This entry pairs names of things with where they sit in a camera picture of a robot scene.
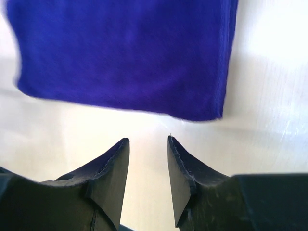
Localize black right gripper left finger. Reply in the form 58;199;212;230
38;137;130;231

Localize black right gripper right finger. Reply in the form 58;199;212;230
167;136;232;228

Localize purple towel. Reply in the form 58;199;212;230
6;0;238;121

